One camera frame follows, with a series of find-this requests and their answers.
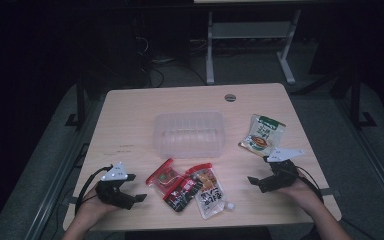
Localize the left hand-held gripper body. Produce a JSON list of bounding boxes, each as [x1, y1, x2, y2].
[[94, 162, 136, 211]]

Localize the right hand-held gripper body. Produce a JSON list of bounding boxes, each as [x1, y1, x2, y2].
[[259, 148, 305, 194]]

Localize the green and white sauce packet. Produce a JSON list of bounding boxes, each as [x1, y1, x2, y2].
[[238, 113, 287, 158]]

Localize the black and red sauce packet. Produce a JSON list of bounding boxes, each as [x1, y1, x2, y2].
[[162, 175, 204, 213]]

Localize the white spout pouch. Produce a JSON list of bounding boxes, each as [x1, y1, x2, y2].
[[185, 162, 236, 221]]

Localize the clear plastic container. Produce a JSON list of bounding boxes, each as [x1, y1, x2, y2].
[[152, 111, 227, 160]]

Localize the person's right hand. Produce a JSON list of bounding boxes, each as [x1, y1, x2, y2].
[[276, 171, 325, 216]]

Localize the person's left hand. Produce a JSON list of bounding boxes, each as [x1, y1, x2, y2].
[[76, 183, 122, 222]]

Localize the grey tape strip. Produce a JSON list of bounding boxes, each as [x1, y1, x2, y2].
[[61, 195, 80, 206], [320, 187, 342, 198]]

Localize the black metal stand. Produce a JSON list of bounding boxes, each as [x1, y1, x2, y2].
[[64, 83, 88, 131], [347, 66, 378, 130]]

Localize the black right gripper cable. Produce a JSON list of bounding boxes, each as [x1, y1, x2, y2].
[[294, 165, 325, 205]]

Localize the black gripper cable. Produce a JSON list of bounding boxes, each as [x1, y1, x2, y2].
[[74, 165, 114, 216], [294, 165, 325, 205]]

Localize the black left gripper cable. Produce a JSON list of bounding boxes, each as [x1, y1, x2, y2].
[[74, 165, 114, 216]]

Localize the metal floor rail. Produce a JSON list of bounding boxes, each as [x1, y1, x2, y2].
[[334, 98, 384, 216], [24, 99, 96, 240]]

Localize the floor cables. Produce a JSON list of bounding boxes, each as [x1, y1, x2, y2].
[[136, 34, 208, 88]]

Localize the white metal desk frame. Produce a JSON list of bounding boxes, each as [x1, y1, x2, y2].
[[193, 0, 314, 86]]

